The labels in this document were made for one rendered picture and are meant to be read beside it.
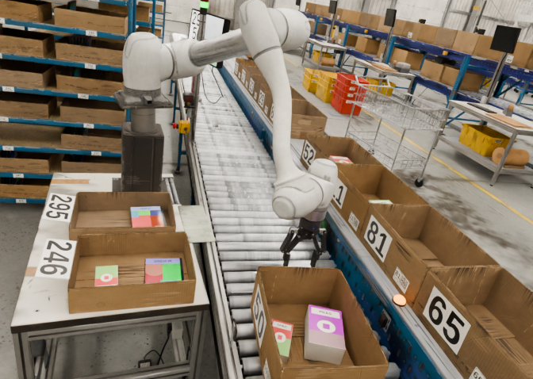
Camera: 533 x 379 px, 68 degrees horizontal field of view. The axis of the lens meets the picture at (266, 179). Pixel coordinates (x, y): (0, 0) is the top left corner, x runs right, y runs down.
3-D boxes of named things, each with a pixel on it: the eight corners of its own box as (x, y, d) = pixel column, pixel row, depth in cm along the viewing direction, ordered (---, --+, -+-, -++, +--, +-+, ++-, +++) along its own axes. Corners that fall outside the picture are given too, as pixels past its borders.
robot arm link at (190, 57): (147, 47, 178) (184, 45, 194) (155, 82, 181) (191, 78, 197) (282, -2, 128) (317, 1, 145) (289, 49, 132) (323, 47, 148)
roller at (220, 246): (213, 240, 165) (213, 252, 163) (327, 240, 179) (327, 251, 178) (212, 243, 169) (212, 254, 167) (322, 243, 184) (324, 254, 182)
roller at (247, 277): (219, 269, 149) (220, 281, 146) (343, 267, 164) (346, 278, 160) (217, 276, 152) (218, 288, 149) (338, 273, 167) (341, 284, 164)
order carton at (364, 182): (323, 193, 196) (331, 162, 189) (374, 195, 205) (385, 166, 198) (358, 239, 162) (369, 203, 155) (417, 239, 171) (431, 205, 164)
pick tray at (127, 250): (78, 257, 143) (77, 234, 139) (184, 252, 156) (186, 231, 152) (67, 315, 119) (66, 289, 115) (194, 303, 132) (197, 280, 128)
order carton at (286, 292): (249, 304, 136) (257, 265, 129) (328, 304, 143) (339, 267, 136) (269, 415, 101) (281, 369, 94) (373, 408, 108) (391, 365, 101)
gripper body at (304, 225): (319, 210, 141) (313, 231, 145) (297, 210, 139) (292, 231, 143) (327, 222, 135) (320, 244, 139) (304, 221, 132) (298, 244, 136)
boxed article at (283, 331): (262, 358, 116) (265, 350, 115) (270, 326, 128) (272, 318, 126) (285, 365, 115) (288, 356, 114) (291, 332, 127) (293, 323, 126)
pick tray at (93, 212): (77, 212, 168) (76, 191, 164) (168, 210, 182) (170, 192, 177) (68, 251, 145) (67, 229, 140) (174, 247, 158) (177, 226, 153)
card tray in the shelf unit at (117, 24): (54, 24, 237) (53, 7, 232) (65, 20, 263) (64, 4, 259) (124, 35, 247) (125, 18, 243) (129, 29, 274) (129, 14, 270)
